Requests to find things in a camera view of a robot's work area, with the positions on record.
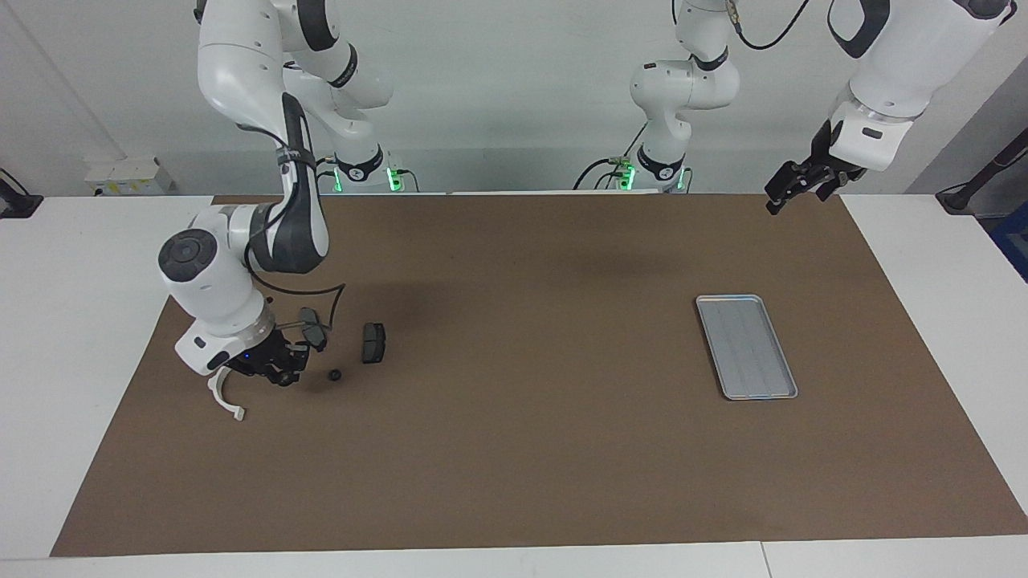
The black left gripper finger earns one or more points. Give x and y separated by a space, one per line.
787 186
828 189

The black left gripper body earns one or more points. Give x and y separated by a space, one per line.
823 156

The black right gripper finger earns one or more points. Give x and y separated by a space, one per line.
286 376
300 355

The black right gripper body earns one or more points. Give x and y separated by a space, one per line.
261 357

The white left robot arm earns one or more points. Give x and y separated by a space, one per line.
907 64

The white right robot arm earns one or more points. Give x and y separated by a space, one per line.
217 281

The silver metal tray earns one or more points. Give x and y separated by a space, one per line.
747 347

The dark curved brake pad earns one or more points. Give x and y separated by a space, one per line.
315 333

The dark rectangular brake pad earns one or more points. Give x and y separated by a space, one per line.
373 343

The blue crate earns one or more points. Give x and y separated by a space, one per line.
1013 245

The brown table mat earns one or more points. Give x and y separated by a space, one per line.
522 441

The white curved plastic bracket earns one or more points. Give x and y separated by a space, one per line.
221 400

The white wall socket box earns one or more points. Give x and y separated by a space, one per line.
128 177

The black clamp mount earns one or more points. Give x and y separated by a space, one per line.
16 202

